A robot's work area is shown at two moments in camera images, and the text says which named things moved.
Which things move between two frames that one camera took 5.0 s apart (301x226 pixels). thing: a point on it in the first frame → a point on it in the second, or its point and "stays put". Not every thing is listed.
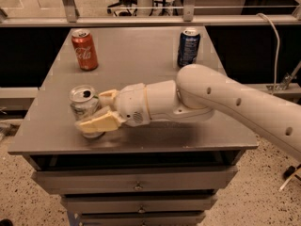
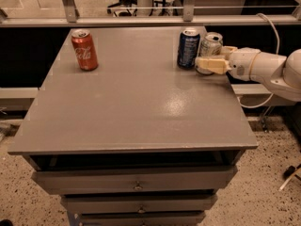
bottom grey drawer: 141,218 stays put
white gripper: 131,104 → 242,64
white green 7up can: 85,99 → 211,45
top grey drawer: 134,180 stays put
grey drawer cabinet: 166,172 stays put
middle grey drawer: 136,203 stays put
